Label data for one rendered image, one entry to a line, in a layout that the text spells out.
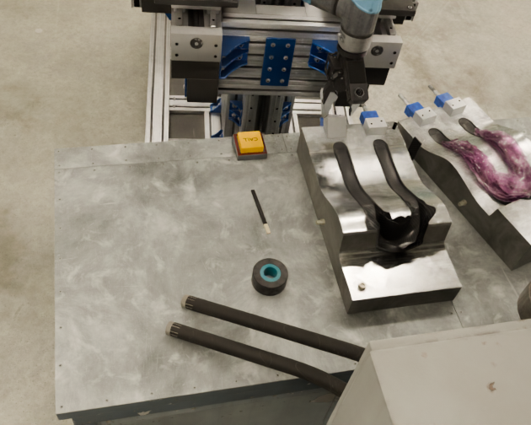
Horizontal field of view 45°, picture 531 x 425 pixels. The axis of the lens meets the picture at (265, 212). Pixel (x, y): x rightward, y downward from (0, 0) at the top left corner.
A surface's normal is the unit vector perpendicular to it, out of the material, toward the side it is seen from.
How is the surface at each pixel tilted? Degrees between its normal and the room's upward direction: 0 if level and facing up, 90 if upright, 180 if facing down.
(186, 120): 0
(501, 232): 90
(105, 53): 0
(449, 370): 0
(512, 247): 90
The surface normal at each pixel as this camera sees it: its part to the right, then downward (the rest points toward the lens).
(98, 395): 0.11, -0.62
